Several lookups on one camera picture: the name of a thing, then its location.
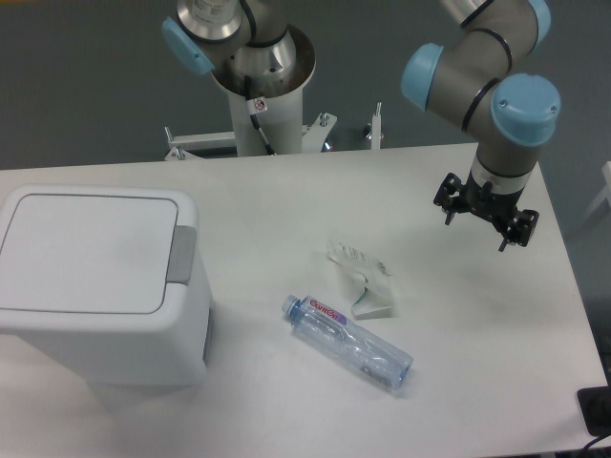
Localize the clear plastic water bottle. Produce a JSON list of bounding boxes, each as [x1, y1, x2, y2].
[[282, 296, 413, 390]]

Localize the white plastic trash can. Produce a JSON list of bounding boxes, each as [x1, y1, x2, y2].
[[1, 184, 212, 386]]

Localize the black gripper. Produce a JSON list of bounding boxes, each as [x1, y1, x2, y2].
[[433, 170, 539, 252]]

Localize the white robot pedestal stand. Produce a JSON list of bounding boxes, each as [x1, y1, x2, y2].
[[165, 26, 337, 160]]

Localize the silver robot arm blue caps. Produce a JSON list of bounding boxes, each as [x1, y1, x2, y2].
[[401, 1, 561, 246]]

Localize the black device at table edge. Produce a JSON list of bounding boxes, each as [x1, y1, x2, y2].
[[577, 386, 610, 436]]

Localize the grey lid push button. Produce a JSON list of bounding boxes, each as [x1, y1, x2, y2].
[[166, 226, 197, 285]]

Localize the white trash can lid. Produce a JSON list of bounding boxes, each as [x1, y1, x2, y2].
[[1, 193, 178, 314]]

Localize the crushed white carton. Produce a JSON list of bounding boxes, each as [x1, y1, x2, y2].
[[327, 239, 394, 321]]

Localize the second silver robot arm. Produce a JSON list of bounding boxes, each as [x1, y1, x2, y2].
[[161, 1, 288, 75]]

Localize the white object at right edge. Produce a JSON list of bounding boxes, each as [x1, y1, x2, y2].
[[582, 161, 610, 227]]

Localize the black cable on pedestal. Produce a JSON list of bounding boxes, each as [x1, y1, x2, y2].
[[242, 73, 279, 156]]

